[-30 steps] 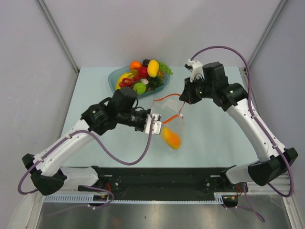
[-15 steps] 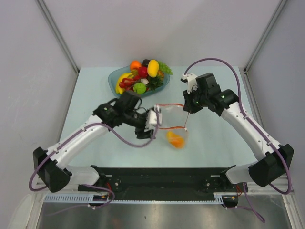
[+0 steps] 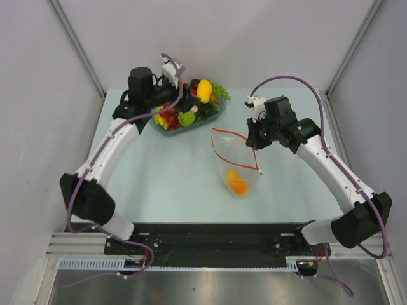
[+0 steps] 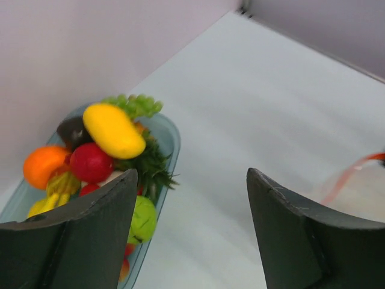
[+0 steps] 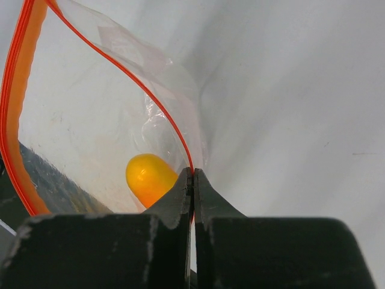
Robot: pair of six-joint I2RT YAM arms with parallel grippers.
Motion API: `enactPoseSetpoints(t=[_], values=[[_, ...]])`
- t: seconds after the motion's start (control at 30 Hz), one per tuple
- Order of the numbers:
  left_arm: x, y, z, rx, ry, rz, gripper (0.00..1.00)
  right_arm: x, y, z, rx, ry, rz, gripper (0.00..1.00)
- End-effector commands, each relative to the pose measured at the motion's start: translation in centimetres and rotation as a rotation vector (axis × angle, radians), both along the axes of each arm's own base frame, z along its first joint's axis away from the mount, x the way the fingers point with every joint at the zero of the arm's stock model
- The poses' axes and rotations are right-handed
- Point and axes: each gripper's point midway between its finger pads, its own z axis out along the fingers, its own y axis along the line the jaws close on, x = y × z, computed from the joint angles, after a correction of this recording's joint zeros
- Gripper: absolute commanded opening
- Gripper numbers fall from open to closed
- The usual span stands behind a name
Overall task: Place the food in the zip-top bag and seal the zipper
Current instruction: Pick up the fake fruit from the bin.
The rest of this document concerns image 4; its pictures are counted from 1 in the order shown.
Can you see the yellow toy bananas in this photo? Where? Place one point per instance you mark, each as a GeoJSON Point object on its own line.
{"type": "Point", "coordinates": [59, 189]}

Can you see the toy orange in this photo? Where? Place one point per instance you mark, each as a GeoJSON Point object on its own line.
{"type": "Point", "coordinates": [39, 164]}

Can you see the white toy mushroom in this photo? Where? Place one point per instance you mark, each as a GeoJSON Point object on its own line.
{"type": "Point", "coordinates": [112, 176]}

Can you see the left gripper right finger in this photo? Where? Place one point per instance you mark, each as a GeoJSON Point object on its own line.
{"type": "Point", "coordinates": [304, 244]}

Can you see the dark purple toy fruit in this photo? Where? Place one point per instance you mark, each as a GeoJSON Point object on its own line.
{"type": "Point", "coordinates": [73, 133]}

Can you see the clear zip top bag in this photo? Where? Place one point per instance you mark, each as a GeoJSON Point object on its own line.
{"type": "Point", "coordinates": [358, 190]}

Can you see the green toy grapes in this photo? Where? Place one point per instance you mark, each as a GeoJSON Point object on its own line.
{"type": "Point", "coordinates": [136, 105]}

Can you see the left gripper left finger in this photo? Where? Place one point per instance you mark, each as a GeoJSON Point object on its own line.
{"type": "Point", "coordinates": [78, 245]}

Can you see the red toy chili peppers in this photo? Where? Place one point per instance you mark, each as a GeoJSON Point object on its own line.
{"type": "Point", "coordinates": [125, 268]}

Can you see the red toy apple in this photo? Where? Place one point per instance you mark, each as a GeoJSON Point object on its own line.
{"type": "Point", "coordinates": [89, 163]}

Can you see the yellow toy mango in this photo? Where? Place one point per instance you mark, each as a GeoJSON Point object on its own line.
{"type": "Point", "coordinates": [113, 131]}

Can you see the green toy leafy vegetable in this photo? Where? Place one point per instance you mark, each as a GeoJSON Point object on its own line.
{"type": "Point", "coordinates": [151, 167]}

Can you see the green toy apple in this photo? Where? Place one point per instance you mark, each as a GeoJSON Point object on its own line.
{"type": "Point", "coordinates": [144, 221]}

